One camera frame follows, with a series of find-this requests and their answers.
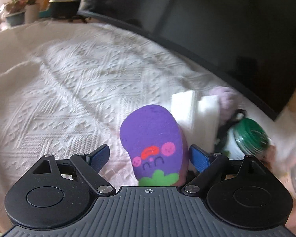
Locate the purple painted sponge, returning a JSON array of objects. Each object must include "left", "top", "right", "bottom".
[{"left": 120, "top": 105, "right": 189, "bottom": 187}]

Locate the green lid glass jar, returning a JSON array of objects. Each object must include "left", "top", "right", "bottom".
[{"left": 222, "top": 118, "right": 270, "bottom": 161}]

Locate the lilac fluffy pompom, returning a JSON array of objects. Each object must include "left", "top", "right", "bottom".
[{"left": 210, "top": 86, "right": 240, "bottom": 126}]

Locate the white textured blanket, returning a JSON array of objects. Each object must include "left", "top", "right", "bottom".
[{"left": 0, "top": 19, "right": 296, "bottom": 230}]

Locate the dark plant pot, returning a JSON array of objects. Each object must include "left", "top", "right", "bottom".
[{"left": 6, "top": 11, "right": 25, "bottom": 27}]

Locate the white plant pot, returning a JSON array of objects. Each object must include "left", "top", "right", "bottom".
[{"left": 24, "top": 3, "right": 40, "bottom": 24}]

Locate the black hair tie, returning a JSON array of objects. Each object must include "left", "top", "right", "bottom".
[{"left": 215, "top": 109, "right": 248, "bottom": 151}]

